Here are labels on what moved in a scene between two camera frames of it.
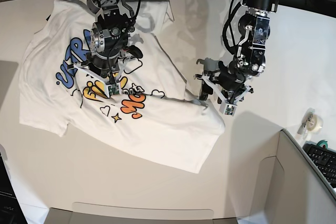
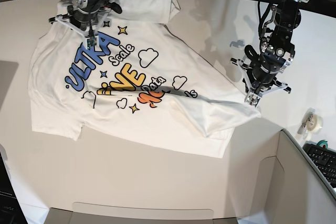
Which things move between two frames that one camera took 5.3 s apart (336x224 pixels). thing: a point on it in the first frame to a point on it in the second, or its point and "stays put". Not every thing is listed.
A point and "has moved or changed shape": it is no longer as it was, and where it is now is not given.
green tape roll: (323, 142) stays put
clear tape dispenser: (311, 122) stays put
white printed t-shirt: (156, 119) has moved or changed shape
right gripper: (230, 85) to (259, 79)
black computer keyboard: (325, 158) stays put
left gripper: (110, 68) to (88, 24)
